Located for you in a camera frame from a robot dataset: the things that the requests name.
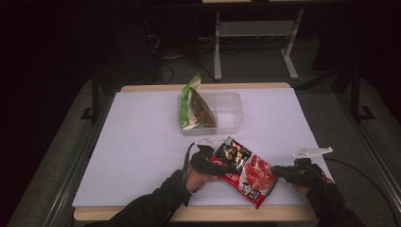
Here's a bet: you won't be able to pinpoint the white metal stand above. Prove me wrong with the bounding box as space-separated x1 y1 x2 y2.
213 9 305 81

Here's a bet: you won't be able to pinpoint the person's right hand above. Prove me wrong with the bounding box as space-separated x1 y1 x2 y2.
290 183 313 197

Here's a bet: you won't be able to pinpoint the person's left hand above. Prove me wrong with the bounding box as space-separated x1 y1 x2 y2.
185 170 219 194

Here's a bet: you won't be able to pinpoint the clear plastic container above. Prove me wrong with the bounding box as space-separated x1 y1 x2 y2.
177 91 244 137

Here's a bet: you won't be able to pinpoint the hand-held gripper cable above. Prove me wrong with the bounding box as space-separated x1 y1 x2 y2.
181 142 197 193
323 157 399 226

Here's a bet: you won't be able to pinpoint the left hand-held gripper cable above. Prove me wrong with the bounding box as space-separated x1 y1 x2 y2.
181 142 197 193

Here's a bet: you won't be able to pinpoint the white table mat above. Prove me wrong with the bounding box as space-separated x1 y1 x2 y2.
72 87 334 209

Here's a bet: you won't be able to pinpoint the red and black snack packet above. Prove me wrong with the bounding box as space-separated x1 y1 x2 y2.
210 135 279 210

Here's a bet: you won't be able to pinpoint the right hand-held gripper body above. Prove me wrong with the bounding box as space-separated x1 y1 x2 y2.
283 146 334 189

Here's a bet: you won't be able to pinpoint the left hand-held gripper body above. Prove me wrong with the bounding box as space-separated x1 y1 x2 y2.
189 137 221 176

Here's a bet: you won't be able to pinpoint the aluminium frame rail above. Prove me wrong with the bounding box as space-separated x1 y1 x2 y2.
41 94 115 227
334 93 401 209

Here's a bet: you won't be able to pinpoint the black metal stand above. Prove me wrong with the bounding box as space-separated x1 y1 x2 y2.
80 78 102 123
349 65 376 123

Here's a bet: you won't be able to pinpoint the green and white snack packet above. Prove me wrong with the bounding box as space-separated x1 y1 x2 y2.
179 73 202 131

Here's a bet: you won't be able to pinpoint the gold brown snack packet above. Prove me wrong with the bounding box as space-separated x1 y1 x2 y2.
189 88 218 129

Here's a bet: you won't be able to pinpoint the black floor cables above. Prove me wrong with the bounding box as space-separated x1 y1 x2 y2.
148 34 219 85

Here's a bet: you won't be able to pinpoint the right hand-held gripper cable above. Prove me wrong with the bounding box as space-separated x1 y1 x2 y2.
323 157 399 226

